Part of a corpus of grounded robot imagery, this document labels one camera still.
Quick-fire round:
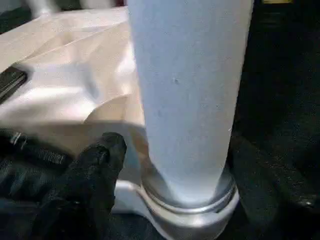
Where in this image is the black work mat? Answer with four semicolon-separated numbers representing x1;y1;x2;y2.
0;0;320;240

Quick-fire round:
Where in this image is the white plastic table top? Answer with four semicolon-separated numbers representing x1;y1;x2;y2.
0;6;242;237

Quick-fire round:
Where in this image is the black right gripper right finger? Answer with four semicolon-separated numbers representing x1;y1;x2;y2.
228;137;320;240

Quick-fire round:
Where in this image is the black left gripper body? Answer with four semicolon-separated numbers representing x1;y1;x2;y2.
0;127;76;201

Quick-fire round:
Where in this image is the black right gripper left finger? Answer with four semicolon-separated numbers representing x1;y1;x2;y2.
32;131;127;240

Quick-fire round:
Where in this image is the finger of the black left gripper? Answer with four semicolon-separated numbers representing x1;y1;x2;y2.
0;67;28;104

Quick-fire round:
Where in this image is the white plastic table leg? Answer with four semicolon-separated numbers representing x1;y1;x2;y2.
126;0;255;204
32;0;61;16

